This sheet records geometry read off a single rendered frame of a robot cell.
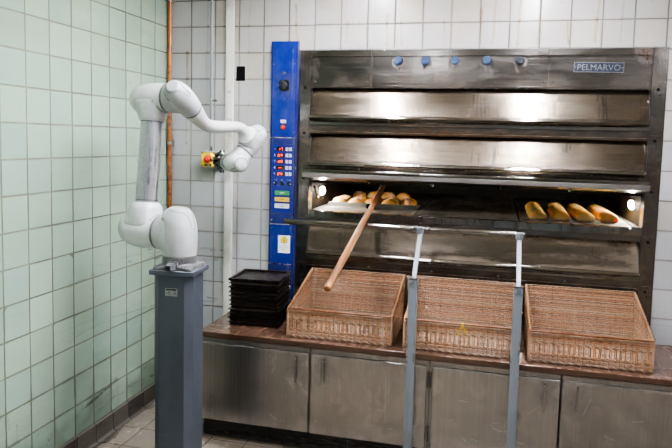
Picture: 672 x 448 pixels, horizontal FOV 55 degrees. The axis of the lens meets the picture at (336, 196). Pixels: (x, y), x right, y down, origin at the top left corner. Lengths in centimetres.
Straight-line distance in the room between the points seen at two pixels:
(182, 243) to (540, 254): 188
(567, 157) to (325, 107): 135
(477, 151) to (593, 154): 59
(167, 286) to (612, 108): 238
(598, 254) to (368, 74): 157
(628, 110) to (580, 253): 78
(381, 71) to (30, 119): 182
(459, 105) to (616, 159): 85
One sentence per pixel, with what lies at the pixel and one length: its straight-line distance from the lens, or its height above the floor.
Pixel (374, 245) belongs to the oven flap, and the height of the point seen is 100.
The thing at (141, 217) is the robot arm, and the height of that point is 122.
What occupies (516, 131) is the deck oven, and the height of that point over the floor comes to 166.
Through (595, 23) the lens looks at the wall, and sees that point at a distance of 369.
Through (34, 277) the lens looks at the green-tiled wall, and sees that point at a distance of 318.
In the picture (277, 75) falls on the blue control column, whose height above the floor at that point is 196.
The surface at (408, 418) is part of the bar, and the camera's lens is 331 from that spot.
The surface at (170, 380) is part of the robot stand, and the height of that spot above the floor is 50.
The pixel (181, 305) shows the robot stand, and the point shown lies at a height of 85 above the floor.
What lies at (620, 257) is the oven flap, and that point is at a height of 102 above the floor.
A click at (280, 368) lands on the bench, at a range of 344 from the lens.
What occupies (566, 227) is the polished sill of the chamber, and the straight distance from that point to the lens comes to 366.
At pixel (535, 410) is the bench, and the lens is 332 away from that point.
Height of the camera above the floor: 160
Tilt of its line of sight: 5 degrees down
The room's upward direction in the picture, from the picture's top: 1 degrees clockwise
